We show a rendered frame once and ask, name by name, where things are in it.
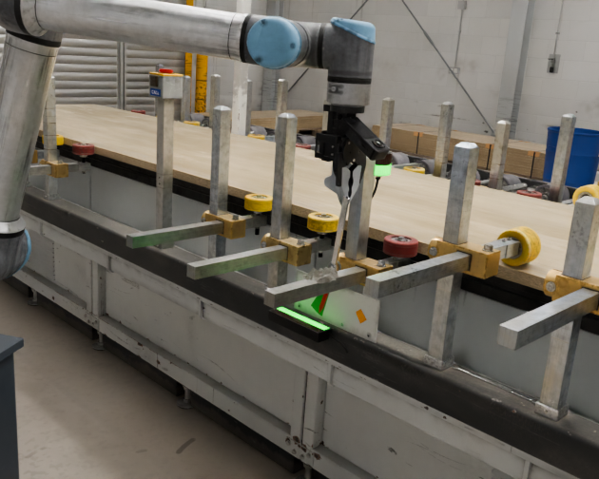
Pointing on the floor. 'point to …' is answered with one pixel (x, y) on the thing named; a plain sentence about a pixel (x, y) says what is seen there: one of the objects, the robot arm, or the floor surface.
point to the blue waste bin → (586, 139)
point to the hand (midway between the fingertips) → (347, 201)
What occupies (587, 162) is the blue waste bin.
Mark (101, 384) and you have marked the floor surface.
